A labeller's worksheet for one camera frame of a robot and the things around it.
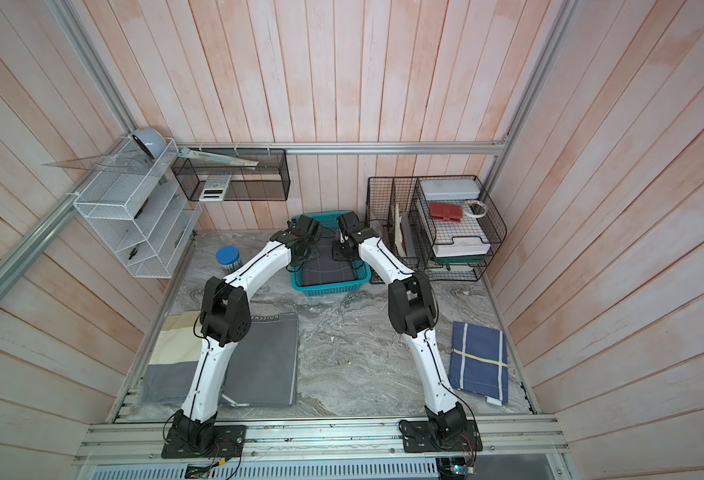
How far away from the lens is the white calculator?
0.95m

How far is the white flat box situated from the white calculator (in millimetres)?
690

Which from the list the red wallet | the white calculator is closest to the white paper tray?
the red wallet

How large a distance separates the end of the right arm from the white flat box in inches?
12.8

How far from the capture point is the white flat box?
103 cm

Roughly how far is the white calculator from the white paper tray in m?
0.70

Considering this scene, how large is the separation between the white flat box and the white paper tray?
0.17 ft

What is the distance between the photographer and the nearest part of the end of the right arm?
79 cm

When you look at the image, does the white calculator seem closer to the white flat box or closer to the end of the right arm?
the end of the right arm

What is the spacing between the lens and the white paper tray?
0.92 m
